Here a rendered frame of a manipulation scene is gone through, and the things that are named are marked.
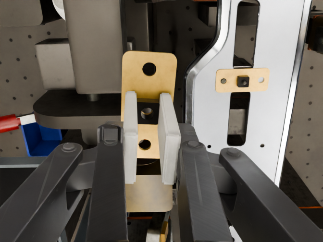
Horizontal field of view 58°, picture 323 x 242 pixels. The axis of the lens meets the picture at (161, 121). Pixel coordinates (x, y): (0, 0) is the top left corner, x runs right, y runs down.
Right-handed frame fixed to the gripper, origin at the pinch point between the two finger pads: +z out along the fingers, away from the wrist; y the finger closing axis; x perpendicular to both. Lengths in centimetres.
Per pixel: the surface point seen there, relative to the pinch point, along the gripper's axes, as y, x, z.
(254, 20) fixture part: 20.8, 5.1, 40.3
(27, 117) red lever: -14.3, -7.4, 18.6
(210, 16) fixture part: 12.6, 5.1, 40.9
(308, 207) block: 37, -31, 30
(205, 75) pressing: 10.2, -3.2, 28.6
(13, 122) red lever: -15.4, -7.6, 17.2
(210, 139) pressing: 12.6, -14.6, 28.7
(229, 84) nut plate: 14.2, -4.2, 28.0
